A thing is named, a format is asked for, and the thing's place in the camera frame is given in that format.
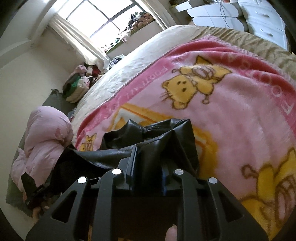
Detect pink printed blanket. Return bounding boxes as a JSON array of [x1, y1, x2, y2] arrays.
[[74, 34, 296, 241]]

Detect person's left hand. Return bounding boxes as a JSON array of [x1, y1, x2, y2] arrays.
[[32, 205, 50, 219]]

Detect pink duvet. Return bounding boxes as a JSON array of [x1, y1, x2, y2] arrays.
[[11, 105, 74, 194]]

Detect bed with beige sheet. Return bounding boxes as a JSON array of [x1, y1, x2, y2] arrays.
[[69, 24, 296, 130]]

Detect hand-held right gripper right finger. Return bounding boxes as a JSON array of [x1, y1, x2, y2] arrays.
[[162, 167, 270, 241]]

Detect black leather jacket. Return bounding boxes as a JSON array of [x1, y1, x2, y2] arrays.
[[50, 118, 200, 200]]

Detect clothes on window sill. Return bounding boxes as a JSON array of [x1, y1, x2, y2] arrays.
[[100, 10, 154, 50]]

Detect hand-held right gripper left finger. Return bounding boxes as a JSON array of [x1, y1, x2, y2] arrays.
[[25, 145, 151, 241]]

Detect white vanity table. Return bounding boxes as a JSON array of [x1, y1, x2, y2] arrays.
[[174, 0, 250, 32]]

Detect window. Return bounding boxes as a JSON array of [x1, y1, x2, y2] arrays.
[[65, 0, 141, 39]]

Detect pile of folded clothes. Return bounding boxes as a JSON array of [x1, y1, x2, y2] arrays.
[[62, 64, 102, 104]]

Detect white drawer dresser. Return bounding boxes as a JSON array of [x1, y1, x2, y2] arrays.
[[238, 0, 288, 51]]

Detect black cable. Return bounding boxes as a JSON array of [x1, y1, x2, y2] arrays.
[[218, 0, 232, 27]]

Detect white curtain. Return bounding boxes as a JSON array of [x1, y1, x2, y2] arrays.
[[47, 14, 111, 66]]

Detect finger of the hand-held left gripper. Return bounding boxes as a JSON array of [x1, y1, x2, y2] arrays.
[[20, 173, 37, 194]]

